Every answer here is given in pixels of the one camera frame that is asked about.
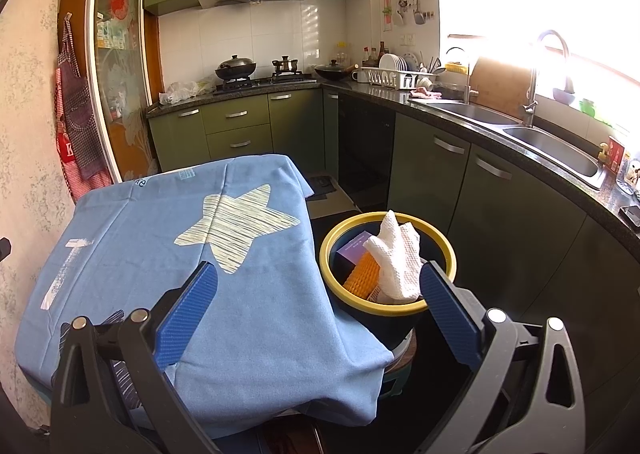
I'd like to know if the round stool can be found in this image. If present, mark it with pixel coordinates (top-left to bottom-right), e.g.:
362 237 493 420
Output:
377 329 418 400

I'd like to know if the small metal faucet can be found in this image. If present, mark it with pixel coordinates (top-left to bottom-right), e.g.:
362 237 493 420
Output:
445 46 473 105

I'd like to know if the wooden cutting board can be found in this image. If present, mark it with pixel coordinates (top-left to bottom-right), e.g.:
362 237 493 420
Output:
470 55 538 120

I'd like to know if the purple checked apron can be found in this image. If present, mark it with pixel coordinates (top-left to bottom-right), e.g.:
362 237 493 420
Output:
55 14 108 180

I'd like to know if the orange sponge cloth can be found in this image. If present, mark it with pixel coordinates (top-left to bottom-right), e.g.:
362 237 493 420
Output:
342 251 381 300

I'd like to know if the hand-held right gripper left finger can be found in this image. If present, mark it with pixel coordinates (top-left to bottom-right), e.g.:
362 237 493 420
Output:
50 260 219 454

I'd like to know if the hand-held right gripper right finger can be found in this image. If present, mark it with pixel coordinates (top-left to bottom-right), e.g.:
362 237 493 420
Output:
420 261 587 454

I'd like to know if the clear plastic bag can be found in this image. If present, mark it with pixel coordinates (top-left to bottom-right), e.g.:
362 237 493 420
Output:
159 79 216 106

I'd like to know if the stainless steel sink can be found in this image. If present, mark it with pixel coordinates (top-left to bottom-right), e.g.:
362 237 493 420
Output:
412 99 608 190

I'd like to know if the blue printed tablecloth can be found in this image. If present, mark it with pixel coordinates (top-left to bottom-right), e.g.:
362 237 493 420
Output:
14 154 396 440

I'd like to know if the tall curved faucet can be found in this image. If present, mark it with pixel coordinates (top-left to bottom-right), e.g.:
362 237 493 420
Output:
521 30 571 127

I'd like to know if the sliding glass door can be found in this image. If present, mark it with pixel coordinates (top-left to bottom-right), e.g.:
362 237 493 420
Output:
85 0 166 185

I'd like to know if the green base cabinet with drawers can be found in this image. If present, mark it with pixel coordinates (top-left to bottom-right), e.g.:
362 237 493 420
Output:
146 84 341 172

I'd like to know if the small red box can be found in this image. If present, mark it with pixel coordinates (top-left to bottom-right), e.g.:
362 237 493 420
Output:
607 136 628 165

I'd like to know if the purple cardboard box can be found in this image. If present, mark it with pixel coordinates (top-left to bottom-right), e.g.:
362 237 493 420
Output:
336 231 373 267

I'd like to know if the dark bin with yellow rim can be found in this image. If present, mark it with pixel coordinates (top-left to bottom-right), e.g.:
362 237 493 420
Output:
319 211 457 350

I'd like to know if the green base cabinet under sink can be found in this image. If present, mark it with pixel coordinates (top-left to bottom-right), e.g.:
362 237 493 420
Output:
387 111 640 385

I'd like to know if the row of sauce bottles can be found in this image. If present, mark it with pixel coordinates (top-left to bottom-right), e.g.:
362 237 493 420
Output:
361 41 396 69

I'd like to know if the white paper towel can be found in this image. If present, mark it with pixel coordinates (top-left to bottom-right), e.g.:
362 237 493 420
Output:
362 210 426 305

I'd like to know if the open black wok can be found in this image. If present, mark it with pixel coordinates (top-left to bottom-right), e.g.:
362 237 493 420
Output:
313 59 358 82

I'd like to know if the black built-in appliance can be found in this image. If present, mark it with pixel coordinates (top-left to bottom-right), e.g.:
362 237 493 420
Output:
337 94 396 215

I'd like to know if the white dish rack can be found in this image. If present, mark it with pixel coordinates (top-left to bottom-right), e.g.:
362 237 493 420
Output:
361 53 441 90

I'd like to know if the black wok with lid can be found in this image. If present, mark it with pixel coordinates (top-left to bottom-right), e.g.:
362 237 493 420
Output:
215 54 257 81

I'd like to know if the black gas stove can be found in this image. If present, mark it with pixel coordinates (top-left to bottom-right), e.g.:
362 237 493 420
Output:
214 74 318 94

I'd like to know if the red checked apron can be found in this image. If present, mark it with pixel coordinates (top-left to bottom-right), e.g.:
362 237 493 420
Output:
54 84 113 200

